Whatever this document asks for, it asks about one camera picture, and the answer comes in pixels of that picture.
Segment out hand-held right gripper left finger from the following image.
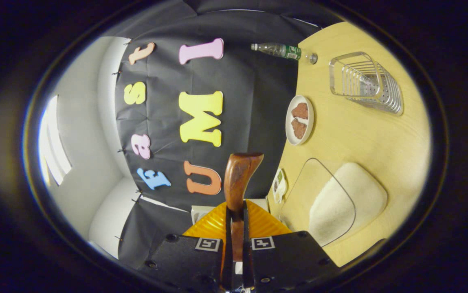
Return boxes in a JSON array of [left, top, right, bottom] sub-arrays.
[[138, 199, 235, 292]]

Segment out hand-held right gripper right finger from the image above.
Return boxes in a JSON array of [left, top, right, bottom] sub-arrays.
[[242, 199, 341, 292]]

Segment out white rice cooker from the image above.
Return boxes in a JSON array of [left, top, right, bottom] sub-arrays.
[[191, 198, 270, 277]]

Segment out brown wooden spoon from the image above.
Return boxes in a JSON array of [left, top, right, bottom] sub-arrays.
[[222, 153, 265, 263]]

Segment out metal wire chopstick holder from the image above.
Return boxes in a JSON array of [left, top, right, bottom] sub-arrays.
[[329, 52, 404, 116]]

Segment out clear glass rice container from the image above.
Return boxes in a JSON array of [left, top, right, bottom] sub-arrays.
[[279, 158, 389, 248]]

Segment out small white divided dish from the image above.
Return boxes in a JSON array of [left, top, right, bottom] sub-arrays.
[[272, 168, 288, 204]]

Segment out white round plate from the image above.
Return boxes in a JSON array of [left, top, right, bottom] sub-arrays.
[[285, 95, 315, 146]]

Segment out brown meat piece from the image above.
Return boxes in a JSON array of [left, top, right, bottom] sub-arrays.
[[291, 118, 308, 140], [291, 102, 309, 120]]

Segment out large ceiling light panel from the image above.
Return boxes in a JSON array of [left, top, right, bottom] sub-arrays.
[[38, 96, 73, 187]]

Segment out black backdrop cloth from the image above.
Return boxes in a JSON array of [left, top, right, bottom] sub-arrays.
[[95, 0, 340, 269]]

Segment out clear green-label plastic bottle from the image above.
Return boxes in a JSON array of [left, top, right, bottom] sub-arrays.
[[251, 42, 318, 65]]

